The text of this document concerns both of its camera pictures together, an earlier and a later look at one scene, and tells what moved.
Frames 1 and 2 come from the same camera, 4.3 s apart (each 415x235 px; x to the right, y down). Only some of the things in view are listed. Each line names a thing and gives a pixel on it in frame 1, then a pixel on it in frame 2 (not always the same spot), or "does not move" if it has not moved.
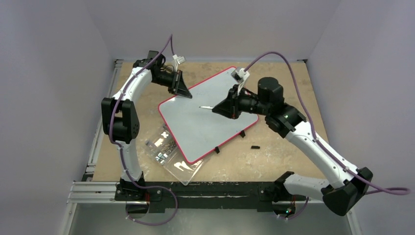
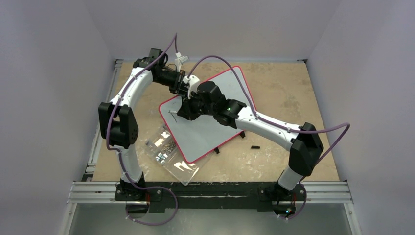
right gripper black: x=234 y=103 -> x=188 y=109
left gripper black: x=178 y=86 does not move
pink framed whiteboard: x=198 y=130 does not move
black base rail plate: x=244 y=197 does not move
